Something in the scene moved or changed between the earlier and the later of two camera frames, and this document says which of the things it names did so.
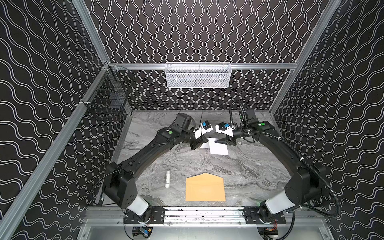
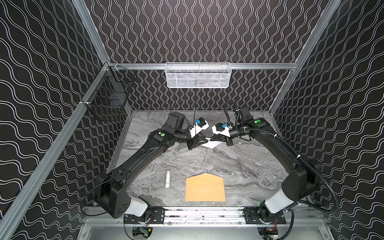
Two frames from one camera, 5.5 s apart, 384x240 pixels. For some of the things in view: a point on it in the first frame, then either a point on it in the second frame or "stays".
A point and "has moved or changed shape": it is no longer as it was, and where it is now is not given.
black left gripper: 194,143 stays
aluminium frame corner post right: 304,59 stays
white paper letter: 215,148 has moved or changed shape
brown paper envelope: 205,187 stays
